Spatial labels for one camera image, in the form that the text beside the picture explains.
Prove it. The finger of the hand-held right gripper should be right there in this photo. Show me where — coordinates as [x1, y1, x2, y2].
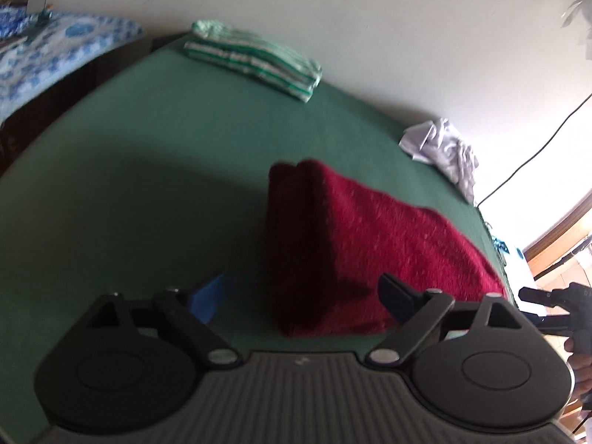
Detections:
[532, 315, 574, 334]
[518, 287, 562, 308]

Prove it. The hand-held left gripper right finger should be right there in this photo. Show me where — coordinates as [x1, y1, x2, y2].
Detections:
[367, 274, 523, 367]

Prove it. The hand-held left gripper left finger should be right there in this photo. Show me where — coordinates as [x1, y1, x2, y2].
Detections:
[85, 273, 243, 371]

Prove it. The red knitted sweater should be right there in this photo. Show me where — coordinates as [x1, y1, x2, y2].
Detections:
[267, 158, 509, 338]

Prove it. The person's right hand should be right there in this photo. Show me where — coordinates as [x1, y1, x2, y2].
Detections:
[565, 341, 592, 397]

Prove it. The white crumpled garment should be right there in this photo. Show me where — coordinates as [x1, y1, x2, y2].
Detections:
[398, 118, 479, 206]

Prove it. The green striped folded cloth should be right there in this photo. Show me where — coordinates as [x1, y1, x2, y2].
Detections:
[184, 19, 323, 103]

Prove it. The white hanging cloth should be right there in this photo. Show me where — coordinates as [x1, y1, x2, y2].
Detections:
[561, 0, 592, 62]

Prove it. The blue patterned cloth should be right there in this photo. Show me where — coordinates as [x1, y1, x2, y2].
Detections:
[0, 4, 144, 121]

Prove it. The wooden door frame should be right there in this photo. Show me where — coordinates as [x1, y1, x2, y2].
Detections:
[525, 196, 592, 283]

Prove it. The black wall cable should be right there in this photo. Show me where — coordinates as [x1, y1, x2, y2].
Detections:
[476, 92, 592, 206]

